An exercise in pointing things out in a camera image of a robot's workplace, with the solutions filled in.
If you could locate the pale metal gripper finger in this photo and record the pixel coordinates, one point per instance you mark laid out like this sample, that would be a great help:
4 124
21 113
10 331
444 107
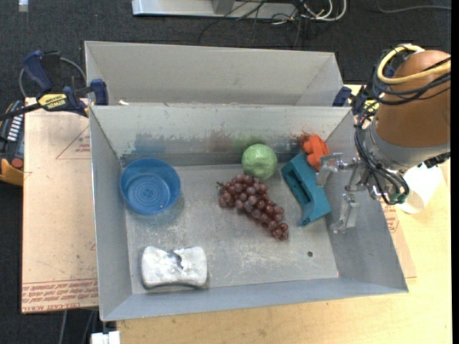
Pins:
328 165
348 211

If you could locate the orange toy piece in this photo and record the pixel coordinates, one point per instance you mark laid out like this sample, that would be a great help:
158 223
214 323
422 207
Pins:
315 151

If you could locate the teal plastic block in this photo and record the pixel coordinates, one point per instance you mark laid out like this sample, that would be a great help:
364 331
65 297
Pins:
305 188

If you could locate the green textured ball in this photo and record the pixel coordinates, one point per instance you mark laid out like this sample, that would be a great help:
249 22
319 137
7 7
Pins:
259 161

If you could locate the red toy grape bunch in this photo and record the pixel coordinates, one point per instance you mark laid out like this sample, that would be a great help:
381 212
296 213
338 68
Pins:
251 201

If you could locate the grey metal bin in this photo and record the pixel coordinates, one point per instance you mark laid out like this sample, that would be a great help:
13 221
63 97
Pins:
236 260

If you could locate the blue plastic bowl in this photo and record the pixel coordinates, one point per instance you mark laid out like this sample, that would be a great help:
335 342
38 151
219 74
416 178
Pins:
150 186

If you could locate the white worn sponge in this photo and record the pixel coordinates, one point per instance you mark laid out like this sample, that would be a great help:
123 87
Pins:
172 267

